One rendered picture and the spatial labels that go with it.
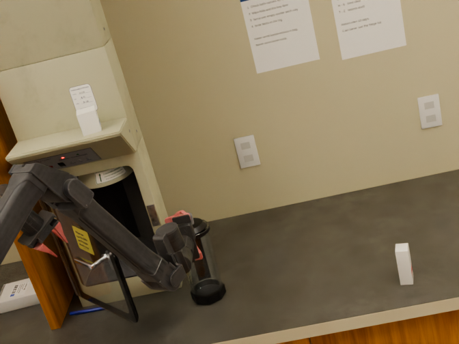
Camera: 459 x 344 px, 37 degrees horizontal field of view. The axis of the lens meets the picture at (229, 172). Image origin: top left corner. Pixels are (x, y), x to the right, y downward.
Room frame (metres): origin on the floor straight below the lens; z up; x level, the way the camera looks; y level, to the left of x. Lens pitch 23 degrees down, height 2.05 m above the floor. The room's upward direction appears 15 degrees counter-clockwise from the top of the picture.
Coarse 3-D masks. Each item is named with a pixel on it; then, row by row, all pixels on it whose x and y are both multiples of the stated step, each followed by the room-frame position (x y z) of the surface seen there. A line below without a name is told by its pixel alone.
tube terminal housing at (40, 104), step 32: (32, 64) 1.85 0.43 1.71; (64, 64) 1.84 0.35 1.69; (96, 64) 1.83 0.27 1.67; (0, 96) 1.86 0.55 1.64; (32, 96) 1.85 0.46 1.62; (64, 96) 1.84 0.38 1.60; (96, 96) 1.83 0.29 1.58; (128, 96) 1.91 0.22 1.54; (32, 128) 1.85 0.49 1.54; (64, 128) 1.84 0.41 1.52; (128, 160) 1.83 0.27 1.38; (160, 192) 1.93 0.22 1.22; (160, 224) 1.82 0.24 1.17
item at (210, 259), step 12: (204, 240) 1.71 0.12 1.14; (204, 252) 1.70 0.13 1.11; (192, 264) 1.70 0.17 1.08; (204, 264) 1.70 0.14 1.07; (216, 264) 1.73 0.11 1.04; (192, 276) 1.71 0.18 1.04; (204, 276) 1.70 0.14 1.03; (216, 276) 1.71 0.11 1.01; (192, 288) 1.72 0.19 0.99; (204, 288) 1.69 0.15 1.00; (216, 288) 1.70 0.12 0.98
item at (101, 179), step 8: (120, 168) 1.89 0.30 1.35; (128, 168) 1.90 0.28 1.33; (80, 176) 1.90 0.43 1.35; (88, 176) 1.88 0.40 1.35; (96, 176) 1.86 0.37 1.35; (104, 176) 1.86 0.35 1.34; (112, 176) 1.86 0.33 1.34; (120, 176) 1.87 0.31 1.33; (88, 184) 1.87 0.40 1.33; (96, 184) 1.86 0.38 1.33; (104, 184) 1.85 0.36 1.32
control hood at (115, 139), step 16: (80, 128) 1.83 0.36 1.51; (112, 128) 1.75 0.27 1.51; (128, 128) 1.80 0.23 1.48; (16, 144) 1.84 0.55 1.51; (32, 144) 1.80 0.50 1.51; (48, 144) 1.76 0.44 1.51; (64, 144) 1.73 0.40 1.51; (80, 144) 1.72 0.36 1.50; (96, 144) 1.73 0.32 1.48; (112, 144) 1.74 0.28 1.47; (128, 144) 1.76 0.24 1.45; (16, 160) 1.75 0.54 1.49; (96, 160) 1.81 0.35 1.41
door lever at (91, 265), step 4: (104, 256) 1.64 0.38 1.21; (76, 260) 1.66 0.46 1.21; (80, 260) 1.65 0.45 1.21; (84, 260) 1.65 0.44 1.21; (88, 260) 1.64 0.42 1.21; (100, 260) 1.63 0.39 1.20; (104, 260) 1.63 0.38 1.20; (80, 264) 1.65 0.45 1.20; (84, 264) 1.63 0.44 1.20; (88, 264) 1.62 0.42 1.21; (92, 264) 1.61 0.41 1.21; (96, 264) 1.62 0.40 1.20; (92, 268) 1.61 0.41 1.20
